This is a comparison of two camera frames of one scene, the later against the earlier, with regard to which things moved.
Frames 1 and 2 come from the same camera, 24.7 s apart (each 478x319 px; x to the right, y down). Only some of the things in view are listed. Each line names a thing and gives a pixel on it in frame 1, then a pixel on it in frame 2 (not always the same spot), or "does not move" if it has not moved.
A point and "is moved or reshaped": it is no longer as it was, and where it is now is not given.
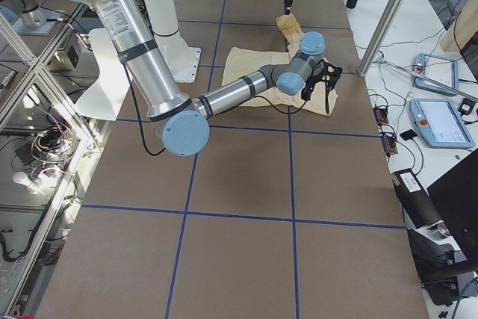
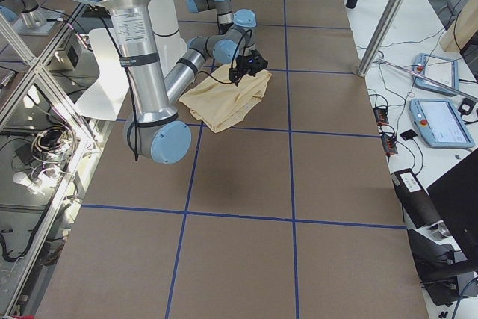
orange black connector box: [381, 116] does not move
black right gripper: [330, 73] to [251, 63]
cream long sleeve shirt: [320, 97] is moved or reshaped
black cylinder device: [416, 201] does not move
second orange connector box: [389, 144] does not move
